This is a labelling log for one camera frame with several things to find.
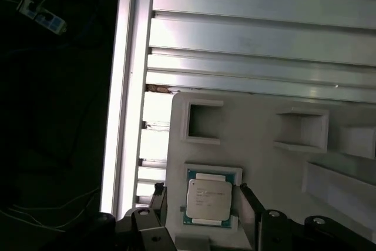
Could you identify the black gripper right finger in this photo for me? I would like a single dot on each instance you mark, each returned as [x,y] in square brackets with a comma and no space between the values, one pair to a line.
[276,233]

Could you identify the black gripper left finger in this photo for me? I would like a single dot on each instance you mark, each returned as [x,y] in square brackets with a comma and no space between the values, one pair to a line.
[147,227]

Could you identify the silver CPU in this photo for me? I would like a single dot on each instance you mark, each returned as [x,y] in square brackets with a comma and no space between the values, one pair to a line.
[210,201]

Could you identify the white parts rack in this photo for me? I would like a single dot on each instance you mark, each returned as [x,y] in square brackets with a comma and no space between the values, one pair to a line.
[258,174]

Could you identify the white power strip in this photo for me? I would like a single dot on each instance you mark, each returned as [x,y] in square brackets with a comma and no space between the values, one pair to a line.
[44,16]

